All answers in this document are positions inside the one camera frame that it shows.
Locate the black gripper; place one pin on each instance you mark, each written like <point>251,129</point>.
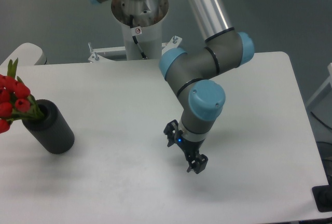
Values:
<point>196,162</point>

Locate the red tulip bouquet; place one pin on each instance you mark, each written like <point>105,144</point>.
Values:
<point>17,102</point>

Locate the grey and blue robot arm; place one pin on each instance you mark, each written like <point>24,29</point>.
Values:
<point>189,76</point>

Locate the dark grey ribbed vase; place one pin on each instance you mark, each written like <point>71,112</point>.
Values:
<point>53,132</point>

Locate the black clamp at table corner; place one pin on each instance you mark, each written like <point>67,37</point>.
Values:
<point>322,197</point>

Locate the white chair seat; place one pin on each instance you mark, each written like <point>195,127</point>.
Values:
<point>28,54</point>

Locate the white pedestal base frame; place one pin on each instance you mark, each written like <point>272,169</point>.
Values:
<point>99,55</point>

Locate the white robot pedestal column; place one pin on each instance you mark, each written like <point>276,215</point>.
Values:
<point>141,25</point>

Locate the white frame at right edge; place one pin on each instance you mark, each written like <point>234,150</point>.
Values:
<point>322,91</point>

